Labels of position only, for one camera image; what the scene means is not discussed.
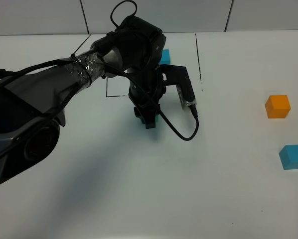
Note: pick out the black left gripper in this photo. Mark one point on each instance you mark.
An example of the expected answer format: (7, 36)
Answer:
(150, 81)

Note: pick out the orange cube block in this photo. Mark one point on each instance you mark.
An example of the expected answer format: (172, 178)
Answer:
(277, 106)

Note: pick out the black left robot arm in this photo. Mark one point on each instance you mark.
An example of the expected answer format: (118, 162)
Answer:
(32, 101)

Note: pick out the template blue cube block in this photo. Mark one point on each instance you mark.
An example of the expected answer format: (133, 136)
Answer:
(165, 57)

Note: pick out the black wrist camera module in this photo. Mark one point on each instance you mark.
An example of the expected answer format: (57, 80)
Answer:
(178, 76)

